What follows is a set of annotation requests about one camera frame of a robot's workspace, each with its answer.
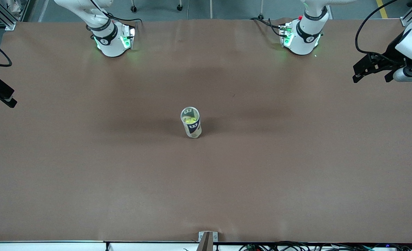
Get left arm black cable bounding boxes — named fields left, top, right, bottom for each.
left=355, top=0, right=402, bottom=63

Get black base cable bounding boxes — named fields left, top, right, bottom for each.
left=108, top=14, right=143, bottom=25
left=250, top=17, right=283, bottom=37

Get brown table cover sheet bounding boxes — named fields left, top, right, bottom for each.
left=0, top=18, right=412, bottom=243

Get aluminium frame post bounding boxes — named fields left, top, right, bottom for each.
left=0, top=0, right=18, bottom=31
left=400, top=0, right=412, bottom=27

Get grey metal edge bracket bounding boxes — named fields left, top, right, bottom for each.
left=198, top=231, right=218, bottom=251

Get black tangled cable bundle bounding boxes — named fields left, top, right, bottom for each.
left=239, top=241, right=412, bottom=251

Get clear tennis ball can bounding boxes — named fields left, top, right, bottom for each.
left=180, top=106, right=203, bottom=139

